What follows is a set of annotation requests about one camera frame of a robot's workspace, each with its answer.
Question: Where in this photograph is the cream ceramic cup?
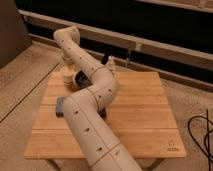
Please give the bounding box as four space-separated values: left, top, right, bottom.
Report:
61 66 77 86

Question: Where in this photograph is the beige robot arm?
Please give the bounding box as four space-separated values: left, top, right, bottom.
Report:
53 27 142 171

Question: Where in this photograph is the black bowl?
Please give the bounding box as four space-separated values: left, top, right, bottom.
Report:
75 71 91 87

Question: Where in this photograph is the grey chair back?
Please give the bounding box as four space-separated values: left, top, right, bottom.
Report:
0 0 32 68

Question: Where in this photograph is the black remote control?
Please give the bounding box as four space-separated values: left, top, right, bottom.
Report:
98 108 107 118

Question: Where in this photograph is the wooden folding table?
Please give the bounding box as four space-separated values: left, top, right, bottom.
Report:
24 72 186 159

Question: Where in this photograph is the white window rail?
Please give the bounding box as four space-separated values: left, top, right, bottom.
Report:
19 10 213 71

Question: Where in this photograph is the black cable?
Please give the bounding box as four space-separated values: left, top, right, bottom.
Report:
186 109 213 171

